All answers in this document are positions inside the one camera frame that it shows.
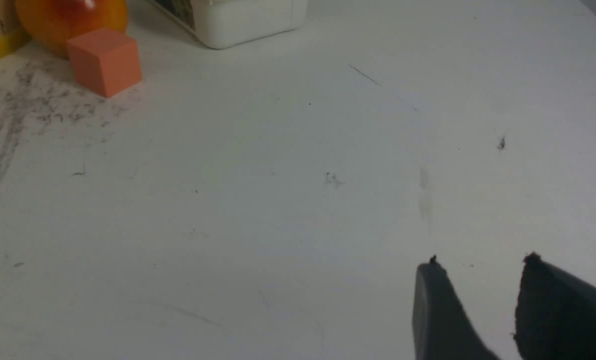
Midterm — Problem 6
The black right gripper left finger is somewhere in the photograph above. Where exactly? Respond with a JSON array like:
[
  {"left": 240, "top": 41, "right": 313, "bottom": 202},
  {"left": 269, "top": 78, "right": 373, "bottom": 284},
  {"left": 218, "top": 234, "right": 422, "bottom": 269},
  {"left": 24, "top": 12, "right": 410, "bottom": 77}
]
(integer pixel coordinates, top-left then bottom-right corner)
[{"left": 412, "top": 256, "right": 498, "bottom": 360}]

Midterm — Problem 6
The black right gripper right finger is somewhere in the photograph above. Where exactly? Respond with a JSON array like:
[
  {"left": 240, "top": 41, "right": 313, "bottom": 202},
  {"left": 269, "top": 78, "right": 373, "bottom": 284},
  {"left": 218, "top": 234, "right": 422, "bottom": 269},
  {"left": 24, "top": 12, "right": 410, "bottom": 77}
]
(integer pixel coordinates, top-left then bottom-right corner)
[{"left": 513, "top": 253, "right": 596, "bottom": 360}]

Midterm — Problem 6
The white box green lid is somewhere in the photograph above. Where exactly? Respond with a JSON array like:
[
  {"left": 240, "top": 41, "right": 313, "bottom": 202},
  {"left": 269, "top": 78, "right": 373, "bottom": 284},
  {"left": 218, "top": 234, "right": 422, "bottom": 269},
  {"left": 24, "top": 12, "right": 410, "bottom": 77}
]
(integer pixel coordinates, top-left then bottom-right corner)
[{"left": 151, "top": 0, "right": 309, "bottom": 50}]

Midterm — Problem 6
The orange cube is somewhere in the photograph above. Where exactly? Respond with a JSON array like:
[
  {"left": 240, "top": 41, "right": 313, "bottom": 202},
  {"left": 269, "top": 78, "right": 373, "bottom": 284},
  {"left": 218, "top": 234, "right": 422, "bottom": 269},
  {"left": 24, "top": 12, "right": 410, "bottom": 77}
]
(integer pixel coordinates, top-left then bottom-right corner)
[{"left": 66, "top": 28, "right": 142, "bottom": 98}]

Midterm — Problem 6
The orange yellow toy pear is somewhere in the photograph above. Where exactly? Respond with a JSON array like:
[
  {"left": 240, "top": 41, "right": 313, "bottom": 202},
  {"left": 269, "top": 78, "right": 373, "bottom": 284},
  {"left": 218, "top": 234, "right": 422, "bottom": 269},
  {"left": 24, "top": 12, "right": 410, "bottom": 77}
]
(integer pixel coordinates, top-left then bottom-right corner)
[{"left": 14, "top": 0, "right": 128, "bottom": 59}]

